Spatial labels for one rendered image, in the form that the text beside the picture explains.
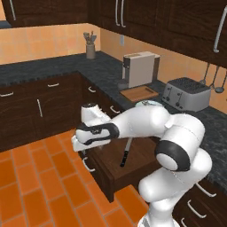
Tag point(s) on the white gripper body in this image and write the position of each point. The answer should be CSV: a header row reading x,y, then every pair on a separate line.
x,y
88,143

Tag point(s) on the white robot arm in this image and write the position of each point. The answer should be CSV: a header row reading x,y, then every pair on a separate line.
x,y
177,133

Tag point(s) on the white coffee machine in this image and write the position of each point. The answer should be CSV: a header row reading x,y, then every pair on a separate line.
x,y
140,69

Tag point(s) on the dark wood upper cupboard door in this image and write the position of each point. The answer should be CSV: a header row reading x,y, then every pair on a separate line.
x,y
195,29
144,17
50,11
105,13

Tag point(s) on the grey utensil pot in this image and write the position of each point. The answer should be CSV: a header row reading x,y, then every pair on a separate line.
x,y
90,51

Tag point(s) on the white wall outlet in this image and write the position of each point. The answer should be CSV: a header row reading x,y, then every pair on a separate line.
x,y
121,40

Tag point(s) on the dark wood lower cupboard door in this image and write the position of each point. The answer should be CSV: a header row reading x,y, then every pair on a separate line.
x,y
59,115
16,127

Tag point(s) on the pale glass plate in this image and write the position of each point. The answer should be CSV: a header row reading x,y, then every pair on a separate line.
x,y
155,103

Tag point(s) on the grey spatula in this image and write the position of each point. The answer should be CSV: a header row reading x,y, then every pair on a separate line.
x,y
86,37

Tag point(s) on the dark wood open drawer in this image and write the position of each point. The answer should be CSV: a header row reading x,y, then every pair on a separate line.
x,y
139,159

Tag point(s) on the dark wood cupboard door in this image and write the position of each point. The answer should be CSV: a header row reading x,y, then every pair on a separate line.
x,y
105,13
59,115
195,29
16,127
144,17
50,11

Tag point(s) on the hanging grey ladle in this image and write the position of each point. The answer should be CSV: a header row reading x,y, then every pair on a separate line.
x,y
213,78
220,87
204,75

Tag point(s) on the grey kitchen utensil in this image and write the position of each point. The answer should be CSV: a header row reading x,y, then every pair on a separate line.
x,y
92,38

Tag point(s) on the silver toaster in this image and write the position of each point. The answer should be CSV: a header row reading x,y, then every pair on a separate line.
x,y
186,94

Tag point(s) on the dark wood drawer front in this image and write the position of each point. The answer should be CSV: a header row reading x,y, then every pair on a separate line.
x,y
111,106
17,94
59,84
215,189
204,212
90,93

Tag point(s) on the wooden cutting board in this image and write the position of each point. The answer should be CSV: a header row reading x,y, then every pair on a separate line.
x,y
139,93

